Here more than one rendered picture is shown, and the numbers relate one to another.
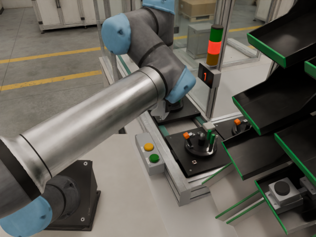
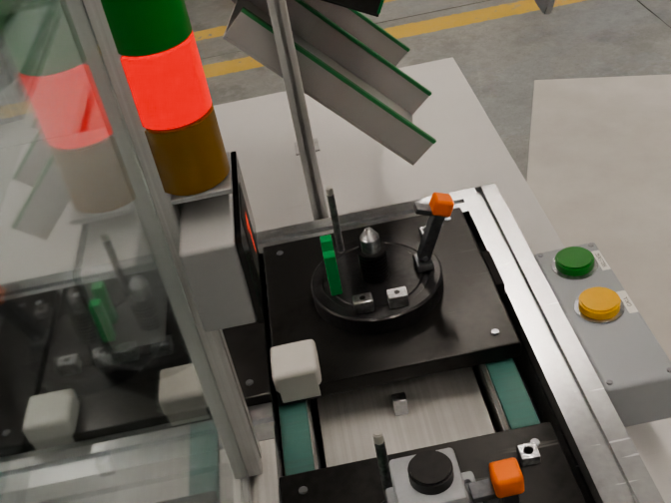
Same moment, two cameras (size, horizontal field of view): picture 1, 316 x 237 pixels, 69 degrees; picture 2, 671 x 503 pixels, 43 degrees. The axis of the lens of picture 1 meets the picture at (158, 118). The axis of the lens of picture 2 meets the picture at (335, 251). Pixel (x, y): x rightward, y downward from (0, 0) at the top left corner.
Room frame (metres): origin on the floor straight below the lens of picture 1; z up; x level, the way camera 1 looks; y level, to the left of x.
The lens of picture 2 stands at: (1.37, 0.02, 1.55)
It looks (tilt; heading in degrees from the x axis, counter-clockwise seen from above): 37 degrees down; 200
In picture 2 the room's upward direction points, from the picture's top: 11 degrees counter-clockwise
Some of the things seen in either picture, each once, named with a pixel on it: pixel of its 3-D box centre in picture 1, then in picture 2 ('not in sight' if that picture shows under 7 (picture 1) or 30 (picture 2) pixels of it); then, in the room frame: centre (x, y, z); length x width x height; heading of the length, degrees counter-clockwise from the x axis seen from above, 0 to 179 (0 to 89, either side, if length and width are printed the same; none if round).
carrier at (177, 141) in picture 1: (201, 139); (371, 258); (0.71, -0.19, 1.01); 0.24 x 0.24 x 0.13; 21
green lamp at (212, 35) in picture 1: (216, 34); (141, 0); (0.93, -0.23, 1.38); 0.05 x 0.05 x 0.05
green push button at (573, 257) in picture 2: (154, 158); (574, 263); (0.65, 0.02, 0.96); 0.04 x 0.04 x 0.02
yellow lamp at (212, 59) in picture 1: (212, 57); (185, 145); (0.93, -0.23, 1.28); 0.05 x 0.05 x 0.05
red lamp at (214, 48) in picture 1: (214, 46); (164, 77); (0.93, -0.23, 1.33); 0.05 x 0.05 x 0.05
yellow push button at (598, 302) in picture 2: (148, 147); (599, 305); (0.71, 0.04, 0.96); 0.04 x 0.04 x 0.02
